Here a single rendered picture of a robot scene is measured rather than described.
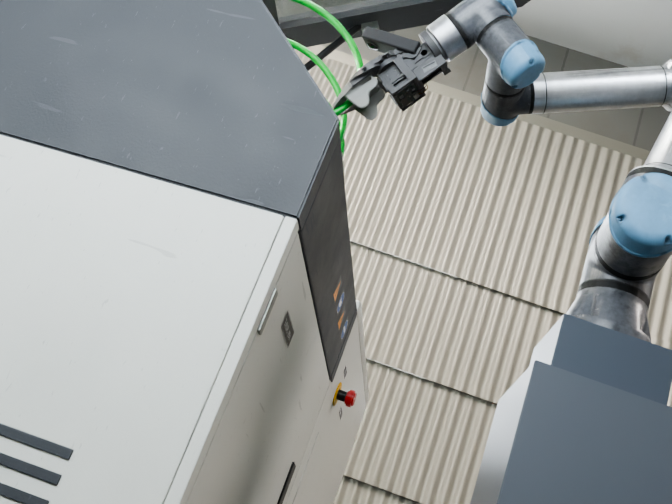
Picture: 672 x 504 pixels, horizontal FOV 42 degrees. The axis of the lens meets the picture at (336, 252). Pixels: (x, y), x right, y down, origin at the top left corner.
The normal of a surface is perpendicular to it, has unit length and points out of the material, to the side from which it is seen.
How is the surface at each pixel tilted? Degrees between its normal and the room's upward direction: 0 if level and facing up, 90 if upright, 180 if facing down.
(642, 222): 97
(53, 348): 90
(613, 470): 90
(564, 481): 90
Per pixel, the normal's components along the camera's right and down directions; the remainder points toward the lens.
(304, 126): -0.06, -0.44
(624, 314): 0.25, -0.61
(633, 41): -0.33, 0.86
